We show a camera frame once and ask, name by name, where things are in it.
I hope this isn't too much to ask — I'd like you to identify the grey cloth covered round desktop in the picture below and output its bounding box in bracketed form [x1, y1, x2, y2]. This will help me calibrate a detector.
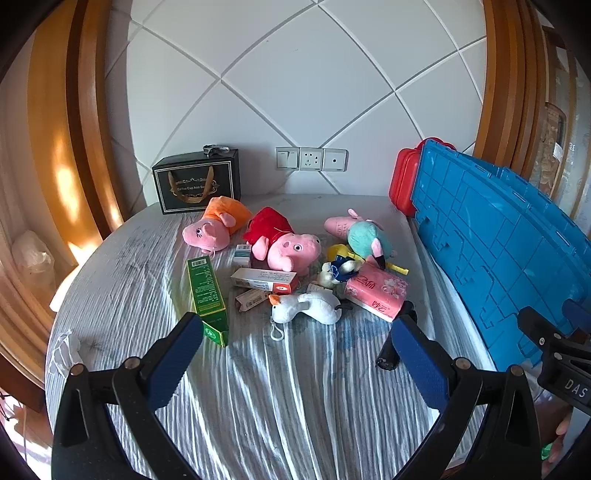
[44, 194, 499, 480]

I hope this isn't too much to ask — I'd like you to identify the black gift box gold handle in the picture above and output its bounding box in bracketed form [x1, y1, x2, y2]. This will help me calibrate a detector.
[152, 148, 241, 215]

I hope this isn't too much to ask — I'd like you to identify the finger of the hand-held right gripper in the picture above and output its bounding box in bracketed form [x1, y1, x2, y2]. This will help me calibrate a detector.
[517, 306, 563, 348]
[562, 299, 591, 334]

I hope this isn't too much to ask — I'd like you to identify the white goose plush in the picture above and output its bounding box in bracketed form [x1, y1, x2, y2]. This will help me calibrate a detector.
[269, 292, 341, 342]

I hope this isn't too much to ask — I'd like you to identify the yellow plastic toy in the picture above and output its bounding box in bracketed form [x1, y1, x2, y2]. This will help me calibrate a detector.
[328, 244, 409, 277]

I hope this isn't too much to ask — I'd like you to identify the pig plush red dress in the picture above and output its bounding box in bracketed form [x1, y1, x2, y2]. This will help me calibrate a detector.
[243, 207, 322, 272]

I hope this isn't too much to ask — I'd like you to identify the long green carton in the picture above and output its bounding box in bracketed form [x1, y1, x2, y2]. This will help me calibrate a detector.
[187, 257, 230, 348]

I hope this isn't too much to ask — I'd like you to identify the pig plush orange dress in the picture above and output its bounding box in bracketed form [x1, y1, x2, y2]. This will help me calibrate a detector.
[182, 197, 252, 252]

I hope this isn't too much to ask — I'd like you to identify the wooden door frame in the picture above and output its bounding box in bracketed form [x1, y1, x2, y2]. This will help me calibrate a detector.
[28, 0, 134, 268]
[471, 0, 578, 185]

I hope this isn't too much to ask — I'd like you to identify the small duck plush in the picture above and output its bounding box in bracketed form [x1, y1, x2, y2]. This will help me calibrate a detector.
[318, 257, 363, 289]

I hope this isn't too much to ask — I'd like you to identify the person's right hand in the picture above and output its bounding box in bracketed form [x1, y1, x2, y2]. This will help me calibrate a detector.
[539, 405, 575, 477]

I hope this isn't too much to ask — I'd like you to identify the red plastic carry case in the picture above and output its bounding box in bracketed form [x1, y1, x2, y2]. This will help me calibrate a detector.
[389, 141, 455, 217]

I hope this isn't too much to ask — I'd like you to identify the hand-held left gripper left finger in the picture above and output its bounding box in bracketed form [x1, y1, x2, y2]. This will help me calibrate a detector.
[51, 312, 205, 480]

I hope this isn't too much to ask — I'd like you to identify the pink tissue pack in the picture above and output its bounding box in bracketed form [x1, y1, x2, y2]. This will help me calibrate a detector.
[344, 263, 409, 322]

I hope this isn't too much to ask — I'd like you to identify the blue plastic crate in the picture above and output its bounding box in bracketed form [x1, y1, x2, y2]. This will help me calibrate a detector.
[409, 138, 591, 370]

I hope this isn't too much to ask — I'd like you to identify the black cylinder torch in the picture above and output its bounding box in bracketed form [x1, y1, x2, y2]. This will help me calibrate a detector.
[376, 301, 419, 371]

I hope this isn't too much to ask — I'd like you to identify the white plastic bag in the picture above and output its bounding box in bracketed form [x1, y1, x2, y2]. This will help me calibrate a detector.
[11, 230, 56, 296]

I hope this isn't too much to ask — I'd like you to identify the white wall light switch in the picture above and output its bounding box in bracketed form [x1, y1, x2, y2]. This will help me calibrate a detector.
[276, 147, 301, 171]

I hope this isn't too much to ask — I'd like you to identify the small pink carton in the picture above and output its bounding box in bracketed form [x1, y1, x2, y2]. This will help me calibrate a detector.
[235, 290, 273, 313]

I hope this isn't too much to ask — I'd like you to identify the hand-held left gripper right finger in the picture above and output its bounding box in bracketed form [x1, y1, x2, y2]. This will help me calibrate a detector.
[390, 316, 543, 480]

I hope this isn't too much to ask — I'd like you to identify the long white red carton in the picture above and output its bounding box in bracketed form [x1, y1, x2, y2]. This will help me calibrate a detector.
[230, 268, 298, 295]

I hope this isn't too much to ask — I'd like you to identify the white wall power socket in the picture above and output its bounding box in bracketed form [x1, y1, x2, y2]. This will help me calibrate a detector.
[298, 148, 324, 172]

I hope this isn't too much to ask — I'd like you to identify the pig plush teal shirt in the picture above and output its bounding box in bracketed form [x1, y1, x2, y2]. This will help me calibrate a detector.
[323, 209, 398, 271]

